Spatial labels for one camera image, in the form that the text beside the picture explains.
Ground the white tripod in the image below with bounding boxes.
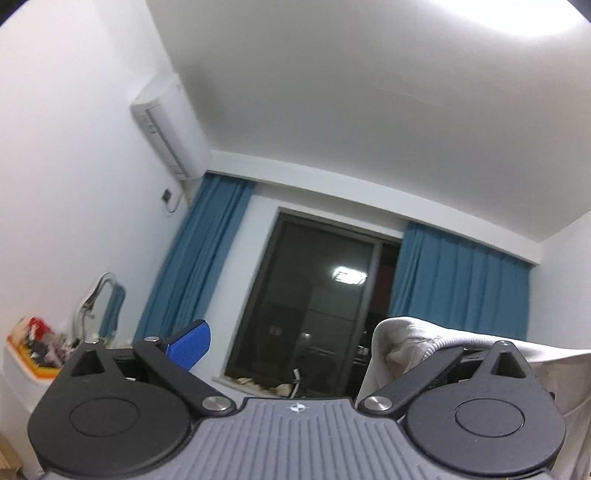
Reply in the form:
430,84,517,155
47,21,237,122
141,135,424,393
287,368,306,398

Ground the white garment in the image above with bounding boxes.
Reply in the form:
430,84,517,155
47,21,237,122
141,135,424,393
356,316,591,480

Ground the blue curtain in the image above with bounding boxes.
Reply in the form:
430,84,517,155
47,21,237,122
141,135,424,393
133,174,256,367
387,220,532,343

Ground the wavy frame mirror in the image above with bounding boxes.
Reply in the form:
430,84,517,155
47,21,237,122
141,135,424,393
73,271,126,344

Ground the white dresser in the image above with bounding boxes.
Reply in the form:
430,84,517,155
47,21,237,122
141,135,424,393
0,344,68,480

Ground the dark window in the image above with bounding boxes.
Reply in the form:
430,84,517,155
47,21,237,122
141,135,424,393
223,207,405,400

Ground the orange box of small things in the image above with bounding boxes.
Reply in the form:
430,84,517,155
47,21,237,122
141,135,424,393
6,316,75,380

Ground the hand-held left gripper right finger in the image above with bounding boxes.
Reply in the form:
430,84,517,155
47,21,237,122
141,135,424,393
356,340,539,414

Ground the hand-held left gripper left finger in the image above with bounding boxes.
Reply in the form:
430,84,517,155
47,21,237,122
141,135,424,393
58,319,237,416

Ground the white air conditioner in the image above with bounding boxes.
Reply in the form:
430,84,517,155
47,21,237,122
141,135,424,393
130,73,206,181

